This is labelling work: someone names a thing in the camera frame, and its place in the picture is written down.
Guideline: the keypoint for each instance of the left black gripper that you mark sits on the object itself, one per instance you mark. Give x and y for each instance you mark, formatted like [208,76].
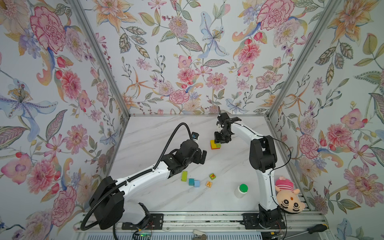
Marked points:
[198,159]

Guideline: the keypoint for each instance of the green cube red print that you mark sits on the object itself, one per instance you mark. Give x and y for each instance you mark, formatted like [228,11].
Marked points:
[212,176]

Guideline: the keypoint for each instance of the yellow wood block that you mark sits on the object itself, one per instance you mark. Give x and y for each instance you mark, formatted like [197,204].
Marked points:
[213,144]

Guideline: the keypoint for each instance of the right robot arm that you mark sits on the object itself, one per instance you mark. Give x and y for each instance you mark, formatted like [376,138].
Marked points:
[263,159]

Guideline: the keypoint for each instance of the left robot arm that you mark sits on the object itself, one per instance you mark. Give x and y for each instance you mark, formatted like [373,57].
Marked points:
[109,203]

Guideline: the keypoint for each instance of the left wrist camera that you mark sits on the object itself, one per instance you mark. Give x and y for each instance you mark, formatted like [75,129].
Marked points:
[195,137]

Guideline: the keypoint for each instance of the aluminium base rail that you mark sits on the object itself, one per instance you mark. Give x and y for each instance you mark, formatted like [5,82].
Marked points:
[231,221]

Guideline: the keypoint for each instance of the black handled screwdriver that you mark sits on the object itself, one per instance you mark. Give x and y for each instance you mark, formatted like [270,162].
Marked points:
[315,229]

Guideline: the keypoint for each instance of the white bottle green cap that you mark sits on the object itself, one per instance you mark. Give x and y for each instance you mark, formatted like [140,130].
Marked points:
[241,191]

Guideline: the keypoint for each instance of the pink plush toy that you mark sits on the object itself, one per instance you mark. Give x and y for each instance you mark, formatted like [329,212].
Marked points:
[287,196]

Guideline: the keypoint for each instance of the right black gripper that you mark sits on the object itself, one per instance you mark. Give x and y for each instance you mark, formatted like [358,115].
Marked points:
[217,139]

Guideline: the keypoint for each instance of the light blue cube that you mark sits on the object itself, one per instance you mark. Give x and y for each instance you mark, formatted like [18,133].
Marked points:
[196,183]

